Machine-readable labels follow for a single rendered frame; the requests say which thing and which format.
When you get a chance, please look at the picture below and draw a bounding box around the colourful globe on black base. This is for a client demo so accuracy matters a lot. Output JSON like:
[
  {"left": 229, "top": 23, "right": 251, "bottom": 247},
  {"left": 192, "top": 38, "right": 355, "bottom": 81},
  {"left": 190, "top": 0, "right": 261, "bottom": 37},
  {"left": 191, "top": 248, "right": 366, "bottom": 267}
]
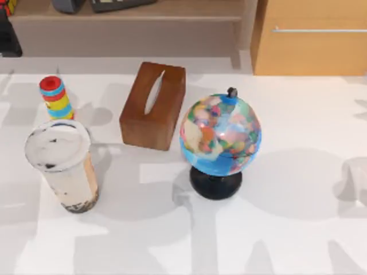
[{"left": 178, "top": 87, "right": 263, "bottom": 201}]

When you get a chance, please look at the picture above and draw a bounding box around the brown wooden tissue box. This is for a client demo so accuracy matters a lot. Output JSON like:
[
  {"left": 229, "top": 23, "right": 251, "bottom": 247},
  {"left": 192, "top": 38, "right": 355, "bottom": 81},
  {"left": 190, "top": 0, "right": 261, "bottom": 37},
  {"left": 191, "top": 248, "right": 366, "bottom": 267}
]
[{"left": 119, "top": 61, "right": 187, "bottom": 152}]

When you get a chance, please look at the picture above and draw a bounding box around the open wooden shelf unit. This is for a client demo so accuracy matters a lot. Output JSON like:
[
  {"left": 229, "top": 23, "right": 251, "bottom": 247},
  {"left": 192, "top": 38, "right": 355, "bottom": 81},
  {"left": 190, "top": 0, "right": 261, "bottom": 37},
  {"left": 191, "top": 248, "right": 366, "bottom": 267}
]
[{"left": 0, "top": 0, "right": 259, "bottom": 76}]

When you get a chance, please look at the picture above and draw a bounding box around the bubble tea cup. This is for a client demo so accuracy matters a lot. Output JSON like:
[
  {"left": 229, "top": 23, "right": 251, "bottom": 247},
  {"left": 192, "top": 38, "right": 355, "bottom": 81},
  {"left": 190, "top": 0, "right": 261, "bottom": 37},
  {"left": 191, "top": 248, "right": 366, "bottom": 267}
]
[{"left": 24, "top": 119, "right": 100, "bottom": 214}]

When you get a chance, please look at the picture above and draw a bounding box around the stack of coloured rings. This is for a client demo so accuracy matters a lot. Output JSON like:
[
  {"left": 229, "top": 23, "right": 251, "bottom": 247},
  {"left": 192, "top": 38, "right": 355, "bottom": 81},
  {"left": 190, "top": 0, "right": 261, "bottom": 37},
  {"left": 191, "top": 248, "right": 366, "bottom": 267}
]
[{"left": 38, "top": 75, "right": 75, "bottom": 121}]

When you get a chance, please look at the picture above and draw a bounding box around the dark grey flat device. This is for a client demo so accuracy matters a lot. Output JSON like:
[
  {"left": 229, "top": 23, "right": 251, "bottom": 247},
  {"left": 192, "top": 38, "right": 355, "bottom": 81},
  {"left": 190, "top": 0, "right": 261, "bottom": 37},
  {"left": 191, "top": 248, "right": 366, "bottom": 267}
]
[{"left": 90, "top": 0, "right": 158, "bottom": 14}]

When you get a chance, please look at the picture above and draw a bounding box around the wooden cupboard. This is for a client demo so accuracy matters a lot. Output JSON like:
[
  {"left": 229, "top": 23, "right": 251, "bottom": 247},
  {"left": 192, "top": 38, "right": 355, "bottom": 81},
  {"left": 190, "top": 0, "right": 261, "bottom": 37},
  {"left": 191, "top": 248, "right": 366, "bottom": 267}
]
[{"left": 250, "top": 0, "right": 367, "bottom": 76}]

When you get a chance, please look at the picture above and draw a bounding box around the black object on shelf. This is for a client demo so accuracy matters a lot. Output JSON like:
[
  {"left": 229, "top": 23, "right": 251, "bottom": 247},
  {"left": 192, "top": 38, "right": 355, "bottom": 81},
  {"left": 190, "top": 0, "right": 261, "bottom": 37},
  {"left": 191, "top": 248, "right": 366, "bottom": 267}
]
[{"left": 50, "top": 0, "right": 87, "bottom": 14}]

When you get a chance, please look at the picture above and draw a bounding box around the black and colourful box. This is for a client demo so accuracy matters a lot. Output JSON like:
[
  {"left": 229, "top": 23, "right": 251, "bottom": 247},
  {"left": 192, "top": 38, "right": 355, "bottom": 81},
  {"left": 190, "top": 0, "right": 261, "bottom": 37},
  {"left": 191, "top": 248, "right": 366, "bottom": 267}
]
[{"left": 0, "top": 0, "right": 23, "bottom": 58}]

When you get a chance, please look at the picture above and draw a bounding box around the long metal handle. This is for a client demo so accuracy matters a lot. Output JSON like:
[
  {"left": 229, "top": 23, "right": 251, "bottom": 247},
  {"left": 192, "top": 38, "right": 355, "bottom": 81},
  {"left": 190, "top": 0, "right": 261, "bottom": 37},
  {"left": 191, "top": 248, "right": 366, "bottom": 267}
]
[{"left": 271, "top": 26, "right": 367, "bottom": 34}]

